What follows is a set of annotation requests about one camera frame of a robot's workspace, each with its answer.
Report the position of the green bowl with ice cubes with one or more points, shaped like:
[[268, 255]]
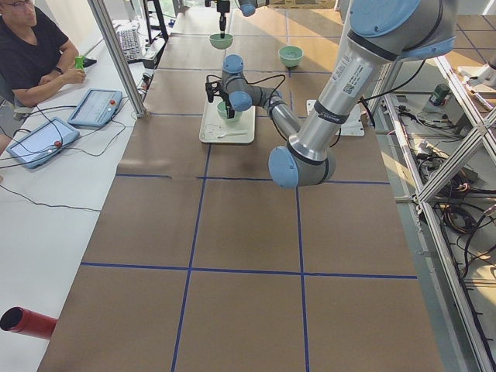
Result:
[[290, 56]]

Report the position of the black computer keyboard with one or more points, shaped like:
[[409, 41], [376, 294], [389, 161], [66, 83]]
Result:
[[129, 42]]

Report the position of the near blue teach pendant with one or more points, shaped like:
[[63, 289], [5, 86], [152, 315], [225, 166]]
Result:
[[43, 143]]

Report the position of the pale green bear tray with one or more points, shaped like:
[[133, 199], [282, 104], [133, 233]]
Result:
[[212, 125]]

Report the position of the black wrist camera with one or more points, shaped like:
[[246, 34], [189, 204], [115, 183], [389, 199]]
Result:
[[213, 87]]

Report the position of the red cylinder tube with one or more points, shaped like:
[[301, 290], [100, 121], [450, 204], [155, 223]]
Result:
[[27, 322]]

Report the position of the aluminium frame post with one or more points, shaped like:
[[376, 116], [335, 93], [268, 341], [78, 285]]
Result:
[[105, 25]]

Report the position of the far blue teach pendant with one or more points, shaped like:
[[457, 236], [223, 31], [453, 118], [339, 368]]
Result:
[[96, 108]]

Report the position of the blue teach pendant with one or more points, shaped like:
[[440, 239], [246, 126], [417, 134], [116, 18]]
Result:
[[96, 108], [43, 143]]

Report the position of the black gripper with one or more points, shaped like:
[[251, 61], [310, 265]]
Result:
[[229, 105], [222, 7]]

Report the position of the white plastic spoon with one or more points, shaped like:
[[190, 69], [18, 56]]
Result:
[[236, 133]]

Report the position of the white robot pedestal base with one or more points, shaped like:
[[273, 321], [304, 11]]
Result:
[[353, 125]]

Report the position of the seated person black shirt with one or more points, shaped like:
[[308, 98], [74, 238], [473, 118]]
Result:
[[37, 57]]

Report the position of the aluminium frame rack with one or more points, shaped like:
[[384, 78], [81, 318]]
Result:
[[479, 136]]

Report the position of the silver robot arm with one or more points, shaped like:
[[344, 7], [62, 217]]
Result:
[[247, 7], [381, 32]]

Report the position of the green handheld object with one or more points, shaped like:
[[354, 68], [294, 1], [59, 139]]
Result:
[[79, 62]]

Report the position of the green bowl on tray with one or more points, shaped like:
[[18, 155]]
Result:
[[223, 116]]

